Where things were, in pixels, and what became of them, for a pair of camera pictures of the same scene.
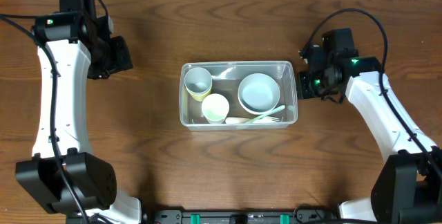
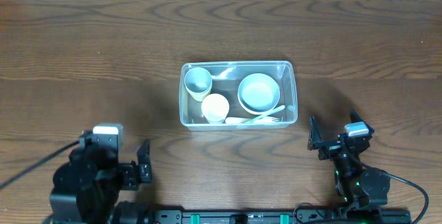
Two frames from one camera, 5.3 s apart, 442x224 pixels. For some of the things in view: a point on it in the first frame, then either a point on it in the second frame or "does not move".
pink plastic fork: [233, 120] does not move
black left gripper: [125, 61] -> [132, 170]
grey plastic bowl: [258, 93] does not move
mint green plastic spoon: [264, 115] does not move
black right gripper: [304, 89] -> [331, 148]
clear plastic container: [237, 95] does not move
